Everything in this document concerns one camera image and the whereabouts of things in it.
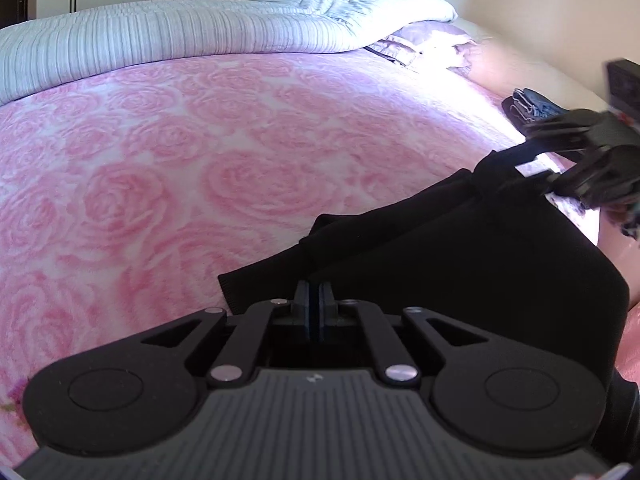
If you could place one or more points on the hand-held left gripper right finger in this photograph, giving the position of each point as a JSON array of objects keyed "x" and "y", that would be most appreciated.
[{"x": 327, "y": 310}]

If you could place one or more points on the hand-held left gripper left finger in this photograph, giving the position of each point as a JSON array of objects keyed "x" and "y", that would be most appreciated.
[{"x": 303, "y": 310}]

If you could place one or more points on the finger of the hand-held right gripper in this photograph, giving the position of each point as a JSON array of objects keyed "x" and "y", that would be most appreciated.
[
  {"x": 590, "y": 175},
  {"x": 565, "y": 130}
]

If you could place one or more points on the black zip jacket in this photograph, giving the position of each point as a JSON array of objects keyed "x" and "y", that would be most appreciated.
[{"x": 475, "y": 260}]

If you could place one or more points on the folded denim clothes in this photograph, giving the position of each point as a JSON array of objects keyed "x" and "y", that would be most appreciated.
[{"x": 532, "y": 105}]

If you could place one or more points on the purple pillow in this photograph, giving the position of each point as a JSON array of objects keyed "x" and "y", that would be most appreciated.
[{"x": 425, "y": 42}]

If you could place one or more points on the pink rose blanket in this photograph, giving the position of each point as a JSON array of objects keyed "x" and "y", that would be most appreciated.
[{"x": 175, "y": 185}]

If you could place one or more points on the white striped quilt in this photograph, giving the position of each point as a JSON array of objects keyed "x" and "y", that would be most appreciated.
[{"x": 175, "y": 30}]

